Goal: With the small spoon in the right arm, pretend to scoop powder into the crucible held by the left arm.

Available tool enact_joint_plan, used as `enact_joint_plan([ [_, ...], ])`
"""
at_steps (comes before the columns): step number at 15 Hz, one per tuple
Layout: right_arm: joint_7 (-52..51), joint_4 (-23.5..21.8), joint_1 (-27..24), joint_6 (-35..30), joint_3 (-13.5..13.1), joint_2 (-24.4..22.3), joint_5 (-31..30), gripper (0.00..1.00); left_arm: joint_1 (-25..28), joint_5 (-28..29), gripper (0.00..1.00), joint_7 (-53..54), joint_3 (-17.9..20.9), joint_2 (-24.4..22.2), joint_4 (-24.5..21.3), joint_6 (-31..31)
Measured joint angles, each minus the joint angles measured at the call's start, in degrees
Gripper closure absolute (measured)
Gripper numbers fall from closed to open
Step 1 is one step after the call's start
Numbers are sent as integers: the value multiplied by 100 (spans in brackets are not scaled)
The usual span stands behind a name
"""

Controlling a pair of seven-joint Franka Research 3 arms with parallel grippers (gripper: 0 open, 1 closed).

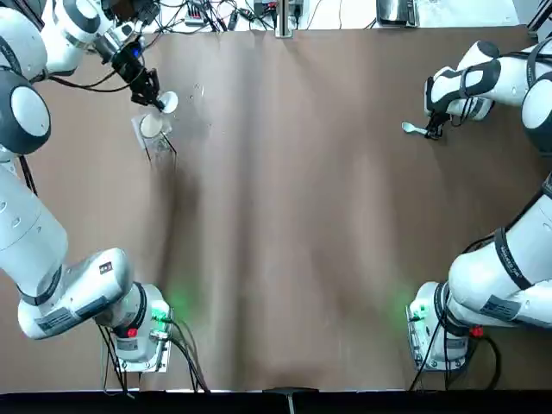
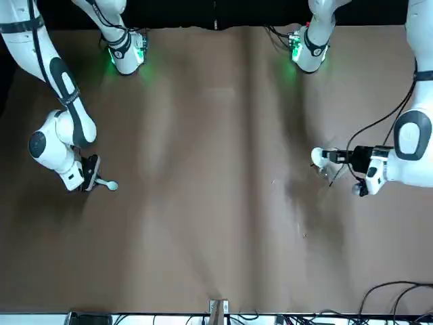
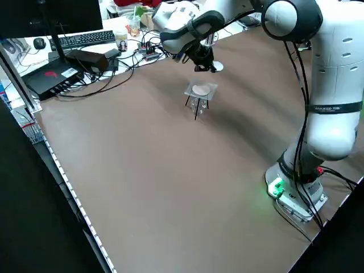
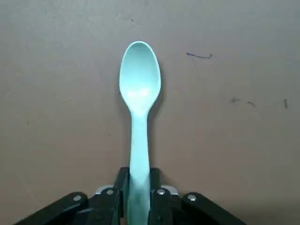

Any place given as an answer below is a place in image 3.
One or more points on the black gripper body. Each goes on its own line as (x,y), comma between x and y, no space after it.
(202,54)

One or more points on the small white crucible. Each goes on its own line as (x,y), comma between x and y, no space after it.
(219,66)

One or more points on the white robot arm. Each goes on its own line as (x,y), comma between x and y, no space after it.
(332,85)

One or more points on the grey hub with red plugs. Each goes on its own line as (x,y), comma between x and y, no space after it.
(150,52)

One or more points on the clear plastic cup with straw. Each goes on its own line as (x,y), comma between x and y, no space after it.
(133,27)

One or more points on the printed paper cup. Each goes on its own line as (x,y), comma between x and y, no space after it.
(121,42)

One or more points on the small black power adapter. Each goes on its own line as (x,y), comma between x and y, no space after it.
(112,61)

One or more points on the large black power brick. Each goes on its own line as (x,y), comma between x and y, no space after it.
(88,59)

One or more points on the black keyboard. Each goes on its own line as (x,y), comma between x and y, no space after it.
(85,38)

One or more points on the black computer monitor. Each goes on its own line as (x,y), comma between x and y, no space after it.
(71,14)

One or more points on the black box with red logo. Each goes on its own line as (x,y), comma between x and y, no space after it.
(48,78)

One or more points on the black computer mouse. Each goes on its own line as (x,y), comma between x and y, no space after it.
(39,42)

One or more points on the aluminium profile post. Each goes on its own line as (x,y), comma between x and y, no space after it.
(20,82)

